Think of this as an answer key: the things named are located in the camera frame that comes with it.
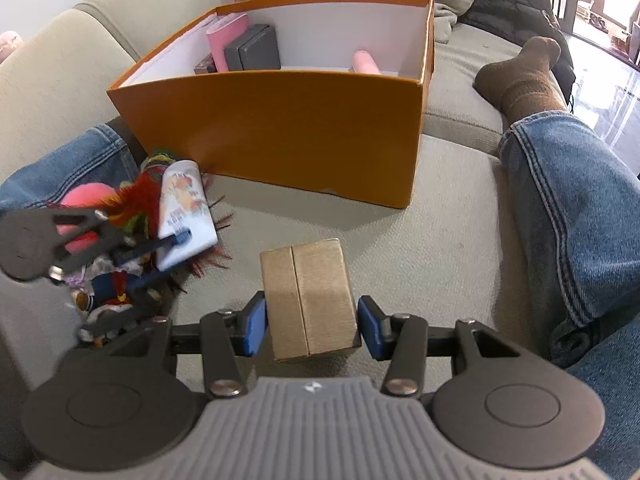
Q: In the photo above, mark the beige box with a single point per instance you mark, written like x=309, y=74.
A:
x=315, y=300

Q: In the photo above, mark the plush doll blue coat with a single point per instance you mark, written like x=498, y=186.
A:
x=105, y=287

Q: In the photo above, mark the black jacket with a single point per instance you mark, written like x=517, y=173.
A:
x=515, y=0

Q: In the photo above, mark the white floral tube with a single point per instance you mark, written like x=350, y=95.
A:
x=182, y=200

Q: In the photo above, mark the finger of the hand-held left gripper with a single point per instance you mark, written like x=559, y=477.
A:
x=150, y=246
x=115, y=329

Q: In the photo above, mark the orange cardboard box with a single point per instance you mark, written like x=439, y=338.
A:
x=275, y=135

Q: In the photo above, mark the pink box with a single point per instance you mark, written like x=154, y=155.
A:
x=222, y=47

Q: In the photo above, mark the dark brown small box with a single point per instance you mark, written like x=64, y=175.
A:
x=206, y=65

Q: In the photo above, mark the person's right leg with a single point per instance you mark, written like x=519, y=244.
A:
x=575, y=210

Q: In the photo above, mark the brown sock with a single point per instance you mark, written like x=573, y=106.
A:
x=525, y=85
x=127, y=137

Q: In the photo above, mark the person's left leg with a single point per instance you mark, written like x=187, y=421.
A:
x=60, y=170

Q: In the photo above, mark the red feather toy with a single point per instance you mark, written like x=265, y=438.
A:
x=140, y=200

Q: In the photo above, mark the dark grey box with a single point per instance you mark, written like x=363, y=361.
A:
x=255, y=50

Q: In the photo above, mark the person's leg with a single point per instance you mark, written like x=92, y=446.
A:
x=575, y=210
x=60, y=170

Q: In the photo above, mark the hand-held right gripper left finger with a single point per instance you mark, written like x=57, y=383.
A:
x=255, y=325

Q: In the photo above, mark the pink pompom ball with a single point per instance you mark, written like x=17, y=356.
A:
x=85, y=195

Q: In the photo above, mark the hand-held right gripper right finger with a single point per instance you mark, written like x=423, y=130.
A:
x=371, y=327

